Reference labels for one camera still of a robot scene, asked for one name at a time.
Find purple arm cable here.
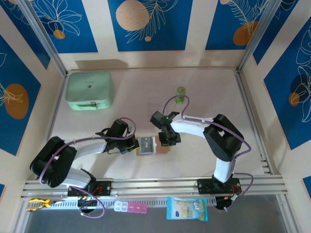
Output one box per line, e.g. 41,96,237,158
38,117,137,218
163,94,255,212

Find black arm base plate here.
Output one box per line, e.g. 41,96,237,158
196,178,242,195
67,180,113,197

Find yellow black pliers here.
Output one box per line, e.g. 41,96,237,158
26,198,65,212

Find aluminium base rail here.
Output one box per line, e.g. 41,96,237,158
20,175,289,199

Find mint green zip pouch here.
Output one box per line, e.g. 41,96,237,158
65,70,114,111

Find pink pill box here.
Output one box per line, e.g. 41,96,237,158
127,202,149,215

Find tan leather card holder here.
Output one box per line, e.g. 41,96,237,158
136,135,170,157

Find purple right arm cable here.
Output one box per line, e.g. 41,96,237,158
163,94,255,212

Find black cable connector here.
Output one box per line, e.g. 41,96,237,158
77,196,98,214
215,195,241,212

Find clear pill box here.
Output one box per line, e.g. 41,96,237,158
114,201,129,213

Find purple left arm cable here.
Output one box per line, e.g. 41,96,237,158
38,117,137,218

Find slotted grey cable tray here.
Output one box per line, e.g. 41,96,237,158
26,197,218,211

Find aluminium side rail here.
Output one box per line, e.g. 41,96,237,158
36,72,69,181
233,69,273,175

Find aluminium frame post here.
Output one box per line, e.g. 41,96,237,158
236,0,284,74
18,0,69,76

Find small green bottle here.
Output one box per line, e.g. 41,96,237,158
175,86,187,105

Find blue snack packet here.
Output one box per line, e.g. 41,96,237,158
166,196,209,222

